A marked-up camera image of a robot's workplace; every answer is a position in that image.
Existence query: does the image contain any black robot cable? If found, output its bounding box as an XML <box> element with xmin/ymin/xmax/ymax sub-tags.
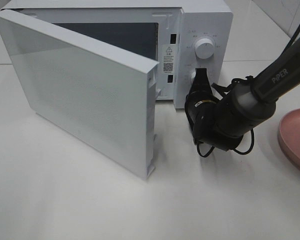
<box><xmin>194</xmin><ymin>0</ymin><xmax>300</xmax><ymax>158</ymax></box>

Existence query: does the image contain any white microwave oven body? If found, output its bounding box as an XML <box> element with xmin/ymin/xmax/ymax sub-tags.
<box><xmin>4</xmin><ymin>0</ymin><xmax>233</xmax><ymax>109</ymax></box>

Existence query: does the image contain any white lower microwave knob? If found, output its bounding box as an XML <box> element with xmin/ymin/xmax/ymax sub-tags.
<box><xmin>189</xmin><ymin>71</ymin><xmax>196</xmax><ymax>84</ymax></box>

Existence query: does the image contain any pink round plate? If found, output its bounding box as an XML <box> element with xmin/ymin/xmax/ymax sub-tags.
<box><xmin>277</xmin><ymin>108</ymin><xmax>300</xmax><ymax>171</ymax></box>

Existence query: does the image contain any white microwave door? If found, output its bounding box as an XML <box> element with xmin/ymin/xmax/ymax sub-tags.
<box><xmin>0</xmin><ymin>9</ymin><xmax>158</xmax><ymax>179</ymax></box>

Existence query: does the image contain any white upper microwave knob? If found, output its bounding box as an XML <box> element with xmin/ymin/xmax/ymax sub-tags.
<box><xmin>194</xmin><ymin>37</ymin><xmax>216</xmax><ymax>60</ymax></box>

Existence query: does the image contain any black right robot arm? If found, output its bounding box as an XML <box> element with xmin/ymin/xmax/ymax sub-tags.
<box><xmin>184</xmin><ymin>37</ymin><xmax>300</xmax><ymax>151</ymax></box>

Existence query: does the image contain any white microwave knob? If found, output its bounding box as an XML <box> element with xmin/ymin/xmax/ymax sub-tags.
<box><xmin>189</xmin><ymin>71</ymin><xmax>196</xmax><ymax>84</ymax></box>
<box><xmin>194</xmin><ymin>37</ymin><xmax>216</xmax><ymax>60</ymax></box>

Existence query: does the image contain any white warning label sticker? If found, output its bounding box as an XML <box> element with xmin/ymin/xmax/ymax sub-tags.
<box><xmin>161</xmin><ymin>44</ymin><xmax>176</xmax><ymax>74</ymax></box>

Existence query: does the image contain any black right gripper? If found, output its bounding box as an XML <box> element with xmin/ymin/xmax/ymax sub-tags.
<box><xmin>184</xmin><ymin>68</ymin><xmax>218</xmax><ymax>125</ymax></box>

